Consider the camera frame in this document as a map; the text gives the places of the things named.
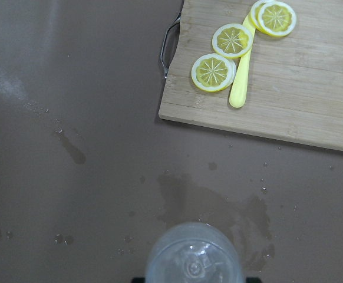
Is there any clear wine glass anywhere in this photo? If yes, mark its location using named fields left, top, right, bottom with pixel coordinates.
left=145, top=222, right=246, bottom=282

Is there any yellow plastic knife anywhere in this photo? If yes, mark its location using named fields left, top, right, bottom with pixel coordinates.
left=229, top=13, right=257, bottom=108

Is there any middle lemon slice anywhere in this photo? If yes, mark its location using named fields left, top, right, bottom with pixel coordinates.
left=212, top=23, right=253, bottom=59

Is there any bamboo cutting board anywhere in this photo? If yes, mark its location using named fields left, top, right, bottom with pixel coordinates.
left=159, top=1, right=343, bottom=151

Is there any lemon slice at board edge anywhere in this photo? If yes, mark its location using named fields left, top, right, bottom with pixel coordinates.
left=249, top=1, right=297, bottom=37

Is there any lemon slice near handle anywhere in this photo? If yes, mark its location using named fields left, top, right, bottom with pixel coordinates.
left=191, top=53, right=237, bottom=93

